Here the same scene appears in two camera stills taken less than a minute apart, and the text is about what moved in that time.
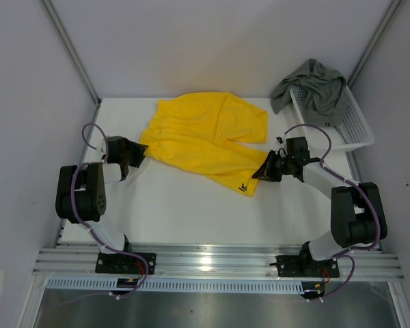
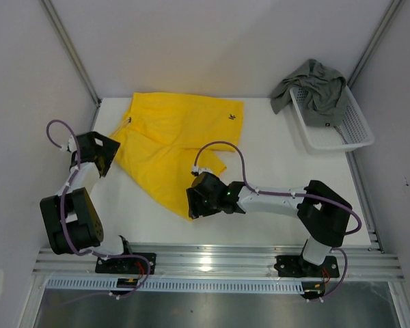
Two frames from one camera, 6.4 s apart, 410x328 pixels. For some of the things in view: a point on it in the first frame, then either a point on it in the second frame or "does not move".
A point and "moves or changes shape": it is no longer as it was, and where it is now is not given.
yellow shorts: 201,131 moves or changes shape
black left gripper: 138,150 -> 109,147
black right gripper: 266,171 -> 195,196
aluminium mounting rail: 216,264 does not move
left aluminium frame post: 74,54 does not move
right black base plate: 305,266 does not move
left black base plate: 118,263 does not move
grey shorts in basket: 327,89 does not move
